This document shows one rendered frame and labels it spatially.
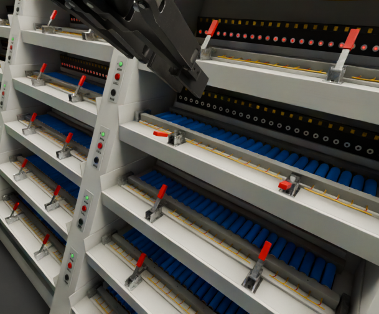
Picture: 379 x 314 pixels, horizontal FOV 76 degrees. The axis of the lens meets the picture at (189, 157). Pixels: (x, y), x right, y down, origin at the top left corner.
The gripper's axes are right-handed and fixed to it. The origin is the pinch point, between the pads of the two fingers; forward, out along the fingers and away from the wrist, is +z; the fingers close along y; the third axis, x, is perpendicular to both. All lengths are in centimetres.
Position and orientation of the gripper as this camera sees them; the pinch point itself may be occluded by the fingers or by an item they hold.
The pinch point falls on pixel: (180, 73)
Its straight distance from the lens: 32.6
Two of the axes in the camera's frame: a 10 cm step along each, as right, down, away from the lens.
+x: 4.1, -9.1, 0.1
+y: 7.8, 3.5, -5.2
